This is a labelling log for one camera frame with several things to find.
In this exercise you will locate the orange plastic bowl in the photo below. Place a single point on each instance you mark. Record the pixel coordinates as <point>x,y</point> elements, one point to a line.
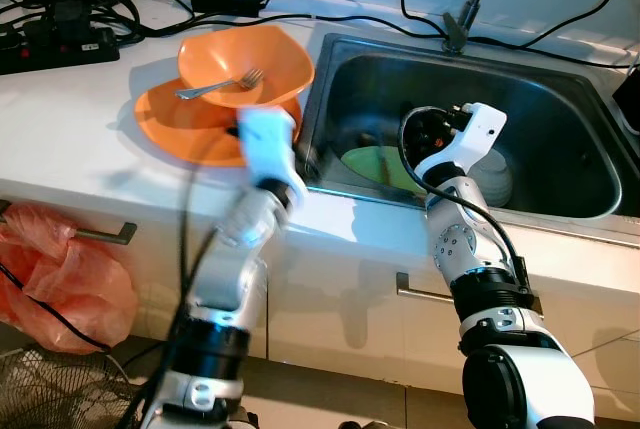
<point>270,54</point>

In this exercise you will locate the silver metal fork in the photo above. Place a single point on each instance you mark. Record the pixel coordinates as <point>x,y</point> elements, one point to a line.
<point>215,87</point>

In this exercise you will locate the orange plastic plate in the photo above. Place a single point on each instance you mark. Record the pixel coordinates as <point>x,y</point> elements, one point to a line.
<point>180,129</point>

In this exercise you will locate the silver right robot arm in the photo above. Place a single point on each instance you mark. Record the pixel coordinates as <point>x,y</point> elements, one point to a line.
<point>455,249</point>

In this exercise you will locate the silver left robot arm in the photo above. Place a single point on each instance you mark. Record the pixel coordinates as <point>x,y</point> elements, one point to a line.
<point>225,279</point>

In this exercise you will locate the green plate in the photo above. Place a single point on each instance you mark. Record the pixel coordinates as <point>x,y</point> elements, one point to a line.
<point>370,167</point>

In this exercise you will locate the grey ribbed bowl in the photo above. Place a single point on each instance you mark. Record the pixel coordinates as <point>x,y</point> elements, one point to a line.
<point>495,179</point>

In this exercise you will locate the stainless steel sink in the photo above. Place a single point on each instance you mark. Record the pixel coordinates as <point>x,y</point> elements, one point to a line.
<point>550,109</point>

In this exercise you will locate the white cabinet door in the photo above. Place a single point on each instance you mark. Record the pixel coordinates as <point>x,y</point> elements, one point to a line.
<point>160,279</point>
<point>340,309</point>

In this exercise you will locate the black rectangular device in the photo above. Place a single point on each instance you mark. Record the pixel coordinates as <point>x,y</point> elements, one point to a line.
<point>628,99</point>

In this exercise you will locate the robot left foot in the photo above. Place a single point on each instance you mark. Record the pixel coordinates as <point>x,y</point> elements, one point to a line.
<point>243,419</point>

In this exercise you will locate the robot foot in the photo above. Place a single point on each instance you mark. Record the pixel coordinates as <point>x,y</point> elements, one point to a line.
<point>243,419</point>
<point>370,425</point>

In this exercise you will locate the red plastic bag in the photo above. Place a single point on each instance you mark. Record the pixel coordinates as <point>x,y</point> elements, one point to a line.
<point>70,284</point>

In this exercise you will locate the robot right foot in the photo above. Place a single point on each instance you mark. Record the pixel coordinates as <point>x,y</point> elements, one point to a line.
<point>370,425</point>

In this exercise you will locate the black power strip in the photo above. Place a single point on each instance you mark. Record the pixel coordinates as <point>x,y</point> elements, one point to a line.
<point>55,49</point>

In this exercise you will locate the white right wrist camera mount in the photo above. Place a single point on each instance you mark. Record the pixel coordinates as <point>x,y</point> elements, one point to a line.
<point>470,134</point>

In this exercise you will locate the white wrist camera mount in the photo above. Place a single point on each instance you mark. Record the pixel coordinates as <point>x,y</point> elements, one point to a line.
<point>470,134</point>
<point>265,144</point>

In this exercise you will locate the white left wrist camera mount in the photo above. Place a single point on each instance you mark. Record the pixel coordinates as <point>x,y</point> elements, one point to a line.
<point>265,144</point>

